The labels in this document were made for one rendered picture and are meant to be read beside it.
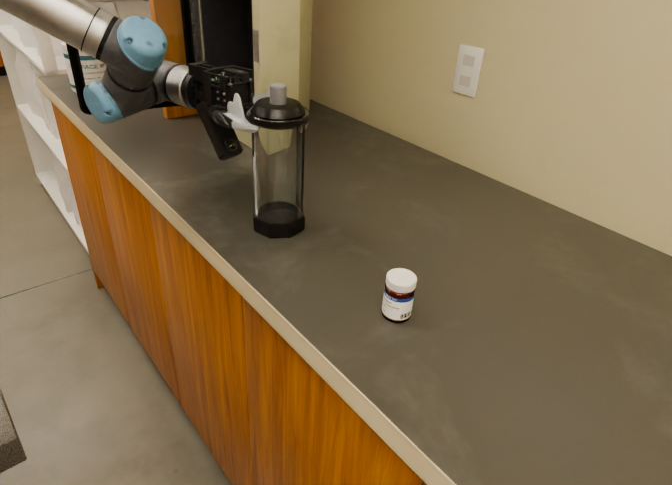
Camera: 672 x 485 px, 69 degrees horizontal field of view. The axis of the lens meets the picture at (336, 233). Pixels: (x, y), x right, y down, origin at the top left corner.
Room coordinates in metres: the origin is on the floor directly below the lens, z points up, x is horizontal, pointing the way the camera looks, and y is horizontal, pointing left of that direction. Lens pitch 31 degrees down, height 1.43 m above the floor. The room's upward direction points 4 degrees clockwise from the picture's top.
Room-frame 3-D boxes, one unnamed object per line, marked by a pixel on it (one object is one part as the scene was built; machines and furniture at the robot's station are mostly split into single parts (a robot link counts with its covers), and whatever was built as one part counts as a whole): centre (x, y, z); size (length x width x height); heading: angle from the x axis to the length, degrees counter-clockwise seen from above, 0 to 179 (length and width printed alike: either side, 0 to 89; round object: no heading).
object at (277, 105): (0.81, 0.11, 1.18); 0.09 x 0.09 x 0.07
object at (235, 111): (0.80, 0.17, 1.17); 0.09 x 0.03 x 0.06; 32
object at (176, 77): (0.94, 0.30, 1.16); 0.08 x 0.05 x 0.08; 146
